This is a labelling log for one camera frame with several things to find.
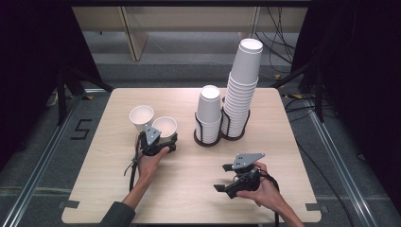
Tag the black metal stand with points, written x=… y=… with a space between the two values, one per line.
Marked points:
x=61 y=97
x=319 y=94

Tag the aluminium floor rail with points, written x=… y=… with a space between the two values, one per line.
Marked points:
x=34 y=171
x=342 y=171

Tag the white paper cup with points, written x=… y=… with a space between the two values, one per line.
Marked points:
x=140 y=116
x=165 y=126

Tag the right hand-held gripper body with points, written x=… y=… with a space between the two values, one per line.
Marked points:
x=247 y=160

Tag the short stack of paper cups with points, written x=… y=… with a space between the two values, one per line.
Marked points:
x=209 y=107

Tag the tall stack of paper cups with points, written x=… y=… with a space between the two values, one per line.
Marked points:
x=246 y=66

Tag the black curtain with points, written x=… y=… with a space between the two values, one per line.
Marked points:
x=28 y=63
x=362 y=78

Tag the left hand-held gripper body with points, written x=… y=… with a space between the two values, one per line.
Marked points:
x=152 y=135

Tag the beige wooden shelf unit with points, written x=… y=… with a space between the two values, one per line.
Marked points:
x=189 y=19

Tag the person's right hand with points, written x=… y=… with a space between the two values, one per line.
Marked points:
x=266 y=192

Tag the grey tape piece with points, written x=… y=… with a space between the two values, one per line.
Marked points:
x=316 y=207

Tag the person's left hand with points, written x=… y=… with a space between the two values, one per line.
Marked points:
x=149 y=167

